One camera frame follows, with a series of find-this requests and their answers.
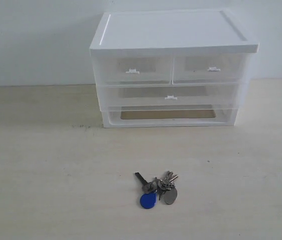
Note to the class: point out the white plastic drawer cabinet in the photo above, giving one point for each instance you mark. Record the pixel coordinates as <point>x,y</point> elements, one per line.
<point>172,33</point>

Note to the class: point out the clear upper left drawer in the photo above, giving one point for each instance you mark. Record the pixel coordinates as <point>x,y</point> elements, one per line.
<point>132,71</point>

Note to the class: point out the keys with blue tag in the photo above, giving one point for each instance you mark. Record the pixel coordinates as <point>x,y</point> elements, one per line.
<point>158,189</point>

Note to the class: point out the clear wide drawer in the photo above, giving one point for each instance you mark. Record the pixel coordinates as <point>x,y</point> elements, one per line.
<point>171,97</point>

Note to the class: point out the clear upper right drawer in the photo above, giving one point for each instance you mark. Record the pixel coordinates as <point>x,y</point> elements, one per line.
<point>210,68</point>

